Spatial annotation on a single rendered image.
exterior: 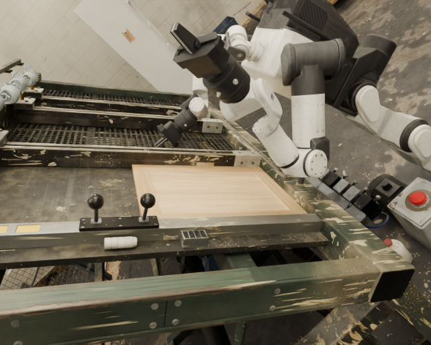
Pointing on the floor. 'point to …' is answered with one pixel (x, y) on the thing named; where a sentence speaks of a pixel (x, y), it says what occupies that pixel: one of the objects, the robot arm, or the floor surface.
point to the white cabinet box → (137, 42)
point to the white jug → (399, 249)
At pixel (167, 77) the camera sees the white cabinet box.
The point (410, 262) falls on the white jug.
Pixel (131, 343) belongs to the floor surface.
